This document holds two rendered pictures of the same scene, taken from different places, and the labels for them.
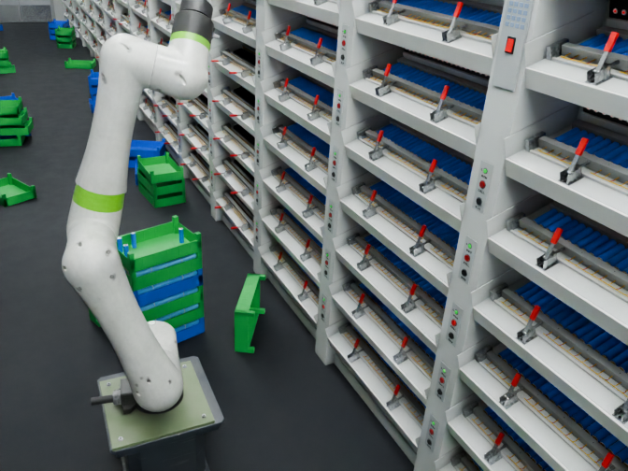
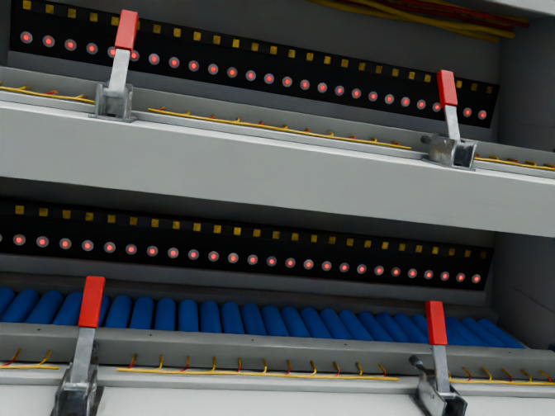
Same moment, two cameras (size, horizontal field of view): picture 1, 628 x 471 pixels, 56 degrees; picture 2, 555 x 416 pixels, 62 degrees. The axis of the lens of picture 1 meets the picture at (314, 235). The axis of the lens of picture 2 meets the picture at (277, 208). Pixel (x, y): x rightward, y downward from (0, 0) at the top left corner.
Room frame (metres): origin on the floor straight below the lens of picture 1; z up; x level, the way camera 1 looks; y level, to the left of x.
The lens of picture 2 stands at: (1.52, 0.10, 1.05)
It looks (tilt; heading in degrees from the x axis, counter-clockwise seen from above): 6 degrees up; 286
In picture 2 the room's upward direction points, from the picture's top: 5 degrees clockwise
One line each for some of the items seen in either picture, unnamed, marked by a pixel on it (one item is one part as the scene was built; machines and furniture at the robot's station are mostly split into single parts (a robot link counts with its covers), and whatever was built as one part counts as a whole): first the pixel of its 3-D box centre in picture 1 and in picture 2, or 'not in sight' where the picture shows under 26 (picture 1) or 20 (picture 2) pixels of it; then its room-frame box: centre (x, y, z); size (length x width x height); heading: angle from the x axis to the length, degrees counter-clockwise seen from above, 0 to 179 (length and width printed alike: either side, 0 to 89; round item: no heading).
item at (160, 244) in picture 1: (154, 242); not in sight; (2.00, 0.62, 0.44); 0.30 x 0.20 x 0.08; 132
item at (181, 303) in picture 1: (159, 293); not in sight; (2.00, 0.62, 0.20); 0.30 x 0.20 x 0.08; 132
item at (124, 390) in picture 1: (137, 391); not in sight; (1.31, 0.49, 0.32); 0.26 x 0.15 x 0.06; 108
